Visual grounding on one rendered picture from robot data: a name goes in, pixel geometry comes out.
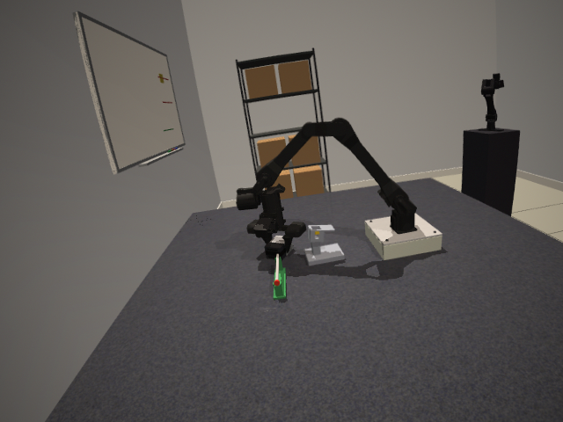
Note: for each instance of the beige tapered pin with red cap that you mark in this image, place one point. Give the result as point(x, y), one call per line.
point(277, 282)

